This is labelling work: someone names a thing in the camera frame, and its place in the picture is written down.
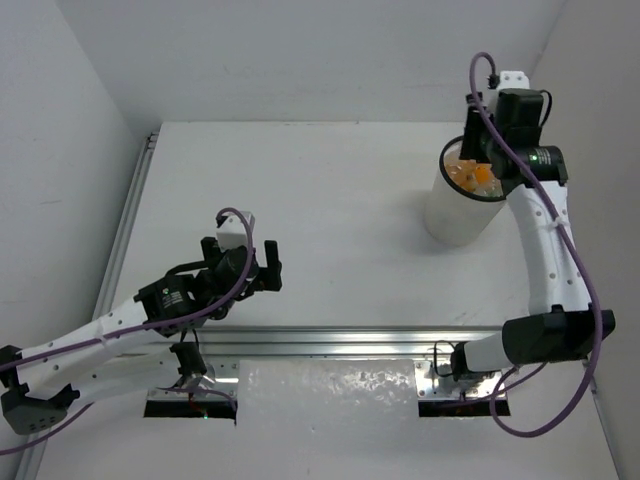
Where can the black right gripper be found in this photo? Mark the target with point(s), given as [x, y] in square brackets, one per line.
[471, 148]

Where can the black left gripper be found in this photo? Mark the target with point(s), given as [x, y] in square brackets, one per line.
[258, 276]

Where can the orange juice bottle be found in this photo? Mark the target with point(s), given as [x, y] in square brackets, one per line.
[468, 173]

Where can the clear bottle with black label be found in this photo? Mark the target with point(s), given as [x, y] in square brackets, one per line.
[489, 189]

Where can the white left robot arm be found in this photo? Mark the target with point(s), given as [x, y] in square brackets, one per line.
[139, 345]

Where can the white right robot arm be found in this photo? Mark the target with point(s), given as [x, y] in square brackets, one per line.
[561, 324]

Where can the white bin with black rim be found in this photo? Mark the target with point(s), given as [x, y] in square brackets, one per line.
[451, 215]

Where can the white foam sheet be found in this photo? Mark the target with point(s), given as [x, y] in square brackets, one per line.
[323, 419]

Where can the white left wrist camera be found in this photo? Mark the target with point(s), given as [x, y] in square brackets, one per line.
[230, 232]

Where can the aluminium frame rail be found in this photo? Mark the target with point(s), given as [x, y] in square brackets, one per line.
[361, 275]

